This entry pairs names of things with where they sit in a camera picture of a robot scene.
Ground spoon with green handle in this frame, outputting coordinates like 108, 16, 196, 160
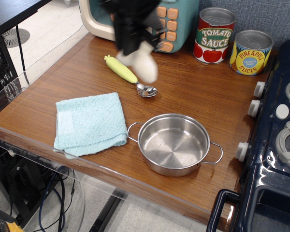
104, 55, 158, 98

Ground black desk at left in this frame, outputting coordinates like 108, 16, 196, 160
0, 0, 49, 91

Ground clear acrylic table guard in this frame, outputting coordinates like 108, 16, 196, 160
0, 67, 236, 218

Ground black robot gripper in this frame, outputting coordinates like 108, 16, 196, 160
112, 7, 165, 56

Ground dark blue toy stove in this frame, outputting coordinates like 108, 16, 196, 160
207, 40, 290, 232

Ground tomato sauce can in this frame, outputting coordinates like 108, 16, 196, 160
193, 7, 236, 64

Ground toy microwave cream teal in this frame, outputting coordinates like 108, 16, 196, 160
78, 0, 199, 53

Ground plush white brown mushroom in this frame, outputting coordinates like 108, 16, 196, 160
116, 41, 158, 84

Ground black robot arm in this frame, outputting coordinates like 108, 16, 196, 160
101, 0, 165, 56

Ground light blue folded napkin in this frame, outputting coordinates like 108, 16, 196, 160
54, 92, 128, 159

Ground pineapple slices can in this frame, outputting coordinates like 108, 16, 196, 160
230, 30, 274, 76

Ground cables under table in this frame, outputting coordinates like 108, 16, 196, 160
36, 166, 85, 232

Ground small steel pot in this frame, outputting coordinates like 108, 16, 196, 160
134, 113, 213, 177

